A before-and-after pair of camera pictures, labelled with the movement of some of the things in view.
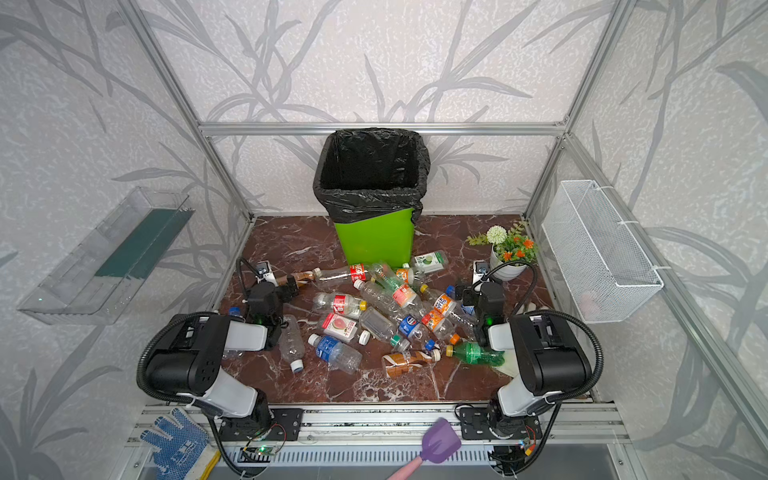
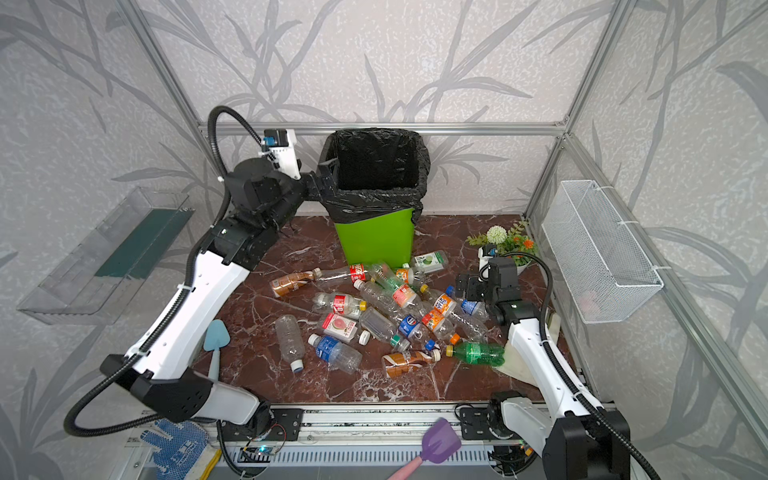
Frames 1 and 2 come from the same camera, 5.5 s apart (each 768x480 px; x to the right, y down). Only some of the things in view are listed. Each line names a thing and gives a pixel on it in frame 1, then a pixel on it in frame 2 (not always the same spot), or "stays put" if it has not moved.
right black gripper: (470, 294) -> (471, 287)
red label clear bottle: (340, 305) stays put
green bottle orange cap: (476, 353) stays put
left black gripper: (282, 285) -> (310, 183)
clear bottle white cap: (292, 343) stays put
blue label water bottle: (338, 355) stays put
